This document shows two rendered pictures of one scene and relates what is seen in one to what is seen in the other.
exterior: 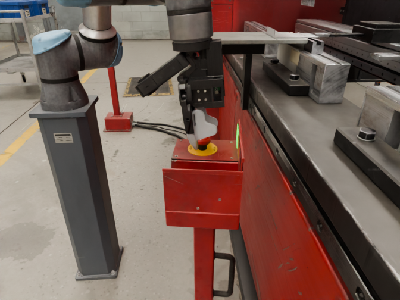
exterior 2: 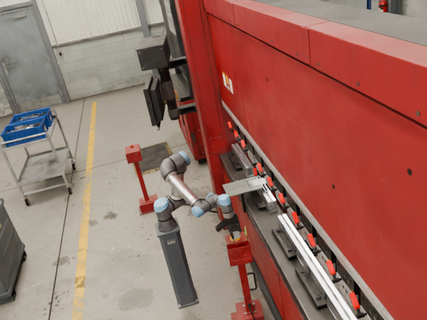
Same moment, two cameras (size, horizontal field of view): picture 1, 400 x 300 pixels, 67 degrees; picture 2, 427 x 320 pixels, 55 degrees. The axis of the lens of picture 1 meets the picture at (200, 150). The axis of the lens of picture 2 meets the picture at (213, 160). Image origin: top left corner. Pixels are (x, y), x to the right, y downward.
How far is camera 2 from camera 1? 2.23 m
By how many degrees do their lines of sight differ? 4
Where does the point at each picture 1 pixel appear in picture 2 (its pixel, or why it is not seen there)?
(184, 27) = (227, 216)
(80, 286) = (182, 310)
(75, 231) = (177, 282)
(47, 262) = (158, 305)
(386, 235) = (278, 256)
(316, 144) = (267, 234)
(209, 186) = (241, 251)
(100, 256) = (189, 293)
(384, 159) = (280, 238)
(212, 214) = (244, 259)
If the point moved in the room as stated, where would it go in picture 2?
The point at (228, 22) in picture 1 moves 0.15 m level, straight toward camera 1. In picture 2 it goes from (222, 145) to (223, 152)
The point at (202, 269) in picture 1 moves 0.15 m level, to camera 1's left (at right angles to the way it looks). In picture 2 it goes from (243, 280) to (223, 285)
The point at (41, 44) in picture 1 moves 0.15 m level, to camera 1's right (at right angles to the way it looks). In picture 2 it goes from (160, 209) to (180, 204)
